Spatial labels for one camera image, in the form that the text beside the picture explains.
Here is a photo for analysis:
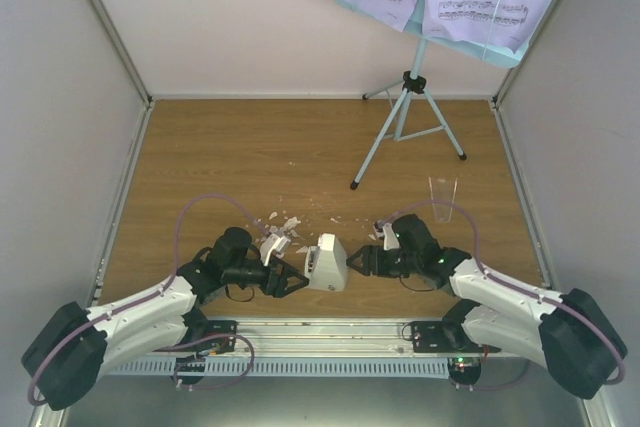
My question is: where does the grey cable duct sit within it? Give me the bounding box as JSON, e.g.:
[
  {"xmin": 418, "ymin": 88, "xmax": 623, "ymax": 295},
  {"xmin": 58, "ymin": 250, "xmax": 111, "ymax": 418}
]
[{"xmin": 112, "ymin": 356, "xmax": 449, "ymax": 379}]

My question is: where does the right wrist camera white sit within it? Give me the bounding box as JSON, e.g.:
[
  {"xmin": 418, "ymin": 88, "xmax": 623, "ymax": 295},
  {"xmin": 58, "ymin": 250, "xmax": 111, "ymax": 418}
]
[{"xmin": 374, "ymin": 220, "xmax": 400, "ymax": 251}]

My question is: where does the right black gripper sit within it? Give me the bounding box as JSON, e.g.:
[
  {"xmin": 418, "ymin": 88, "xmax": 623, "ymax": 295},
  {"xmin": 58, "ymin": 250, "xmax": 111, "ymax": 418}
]
[{"xmin": 347, "ymin": 245, "xmax": 421, "ymax": 278}]

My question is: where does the black mounting plate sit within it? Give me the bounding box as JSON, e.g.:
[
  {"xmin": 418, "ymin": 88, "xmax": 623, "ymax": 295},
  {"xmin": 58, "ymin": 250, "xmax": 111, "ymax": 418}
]
[
  {"xmin": 409, "ymin": 320, "xmax": 454, "ymax": 354},
  {"xmin": 197, "ymin": 319, "xmax": 239, "ymax": 356}
]

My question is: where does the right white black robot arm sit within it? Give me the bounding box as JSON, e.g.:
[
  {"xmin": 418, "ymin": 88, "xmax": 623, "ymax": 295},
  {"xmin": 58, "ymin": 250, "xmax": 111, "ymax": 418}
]
[{"xmin": 347, "ymin": 214, "xmax": 628, "ymax": 399}]

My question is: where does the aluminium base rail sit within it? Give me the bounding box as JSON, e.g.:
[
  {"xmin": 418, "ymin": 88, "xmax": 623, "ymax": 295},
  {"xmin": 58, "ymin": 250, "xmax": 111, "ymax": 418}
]
[{"xmin": 94, "ymin": 314, "xmax": 551, "ymax": 363}]

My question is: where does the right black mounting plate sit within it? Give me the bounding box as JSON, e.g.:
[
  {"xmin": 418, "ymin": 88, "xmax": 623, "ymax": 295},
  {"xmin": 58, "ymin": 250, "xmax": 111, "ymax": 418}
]
[{"xmin": 409, "ymin": 320, "xmax": 454, "ymax": 354}]

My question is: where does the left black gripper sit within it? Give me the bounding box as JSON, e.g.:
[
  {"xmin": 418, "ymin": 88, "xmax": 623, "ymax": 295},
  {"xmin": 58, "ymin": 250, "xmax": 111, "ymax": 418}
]
[{"xmin": 224, "ymin": 254, "xmax": 309, "ymax": 298}]

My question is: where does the white metronome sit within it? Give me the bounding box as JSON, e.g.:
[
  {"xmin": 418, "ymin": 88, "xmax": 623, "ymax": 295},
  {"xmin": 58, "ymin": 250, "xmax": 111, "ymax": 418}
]
[{"xmin": 304, "ymin": 233, "xmax": 349, "ymax": 292}]

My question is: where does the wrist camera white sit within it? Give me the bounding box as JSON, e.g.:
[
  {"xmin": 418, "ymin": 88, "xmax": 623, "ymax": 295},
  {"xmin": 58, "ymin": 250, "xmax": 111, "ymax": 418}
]
[
  {"xmin": 374, "ymin": 220, "xmax": 400, "ymax": 251},
  {"xmin": 259, "ymin": 232, "xmax": 291, "ymax": 266}
]

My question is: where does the light blue music stand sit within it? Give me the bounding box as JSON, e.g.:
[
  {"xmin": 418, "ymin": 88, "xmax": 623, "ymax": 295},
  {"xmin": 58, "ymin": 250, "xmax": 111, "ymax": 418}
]
[{"xmin": 350, "ymin": 0, "xmax": 552, "ymax": 189}]

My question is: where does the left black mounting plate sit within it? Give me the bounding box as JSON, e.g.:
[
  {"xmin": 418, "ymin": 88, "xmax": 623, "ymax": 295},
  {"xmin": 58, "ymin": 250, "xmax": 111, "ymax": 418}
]
[{"xmin": 197, "ymin": 319, "xmax": 239, "ymax": 356}]

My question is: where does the clear metronome cover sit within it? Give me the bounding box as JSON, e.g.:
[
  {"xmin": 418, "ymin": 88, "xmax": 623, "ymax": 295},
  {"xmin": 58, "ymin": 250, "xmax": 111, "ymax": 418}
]
[{"xmin": 428, "ymin": 176, "xmax": 458, "ymax": 223}]

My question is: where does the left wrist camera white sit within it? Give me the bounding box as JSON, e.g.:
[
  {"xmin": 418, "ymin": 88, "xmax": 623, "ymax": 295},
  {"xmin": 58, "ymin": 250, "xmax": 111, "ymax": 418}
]
[{"xmin": 259, "ymin": 232, "xmax": 291, "ymax": 266}]

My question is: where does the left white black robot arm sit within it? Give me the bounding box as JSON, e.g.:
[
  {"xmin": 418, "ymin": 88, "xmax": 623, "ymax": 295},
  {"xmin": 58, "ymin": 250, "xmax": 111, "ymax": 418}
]
[{"xmin": 21, "ymin": 227, "xmax": 309, "ymax": 410}]

